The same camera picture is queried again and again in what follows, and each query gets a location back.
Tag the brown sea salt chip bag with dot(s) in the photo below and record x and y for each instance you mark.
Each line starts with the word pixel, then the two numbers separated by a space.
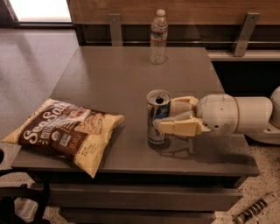
pixel 67 130

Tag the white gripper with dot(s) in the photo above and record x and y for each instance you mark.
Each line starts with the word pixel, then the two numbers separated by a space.
pixel 217 113

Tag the left metal bracket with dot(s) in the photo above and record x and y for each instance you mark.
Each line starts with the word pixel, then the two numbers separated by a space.
pixel 115 26

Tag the metal bracket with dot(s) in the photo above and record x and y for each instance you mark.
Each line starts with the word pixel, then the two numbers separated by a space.
pixel 115 26
pixel 242 41

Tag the Red Bull can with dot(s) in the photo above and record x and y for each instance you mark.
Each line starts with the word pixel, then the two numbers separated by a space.
pixel 158 107

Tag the grey table drawer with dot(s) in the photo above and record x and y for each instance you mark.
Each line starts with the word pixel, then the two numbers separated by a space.
pixel 143 197

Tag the right metal bracket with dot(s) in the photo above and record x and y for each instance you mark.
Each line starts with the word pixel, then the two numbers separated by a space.
pixel 242 41

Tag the striped tube on floor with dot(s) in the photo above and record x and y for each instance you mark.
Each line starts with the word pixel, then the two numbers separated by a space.
pixel 252 211

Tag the white mesh object on floor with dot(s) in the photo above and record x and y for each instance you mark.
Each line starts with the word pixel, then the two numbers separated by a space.
pixel 25 209

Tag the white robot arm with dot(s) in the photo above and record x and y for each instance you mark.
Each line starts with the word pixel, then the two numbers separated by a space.
pixel 258 117

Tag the clear plastic water bottle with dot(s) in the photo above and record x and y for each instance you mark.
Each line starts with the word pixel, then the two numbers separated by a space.
pixel 158 38

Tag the black chair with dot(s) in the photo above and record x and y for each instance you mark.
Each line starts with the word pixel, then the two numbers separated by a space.
pixel 8 195

